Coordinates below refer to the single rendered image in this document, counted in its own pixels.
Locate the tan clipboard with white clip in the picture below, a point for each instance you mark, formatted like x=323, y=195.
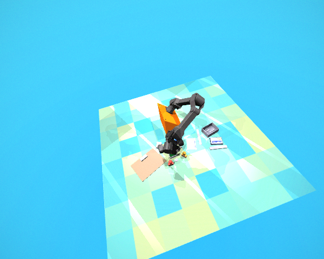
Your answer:
x=148, y=163

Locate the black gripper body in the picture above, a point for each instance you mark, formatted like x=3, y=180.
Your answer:
x=160, y=147

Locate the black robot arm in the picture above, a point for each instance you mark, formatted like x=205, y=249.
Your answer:
x=170, y=145

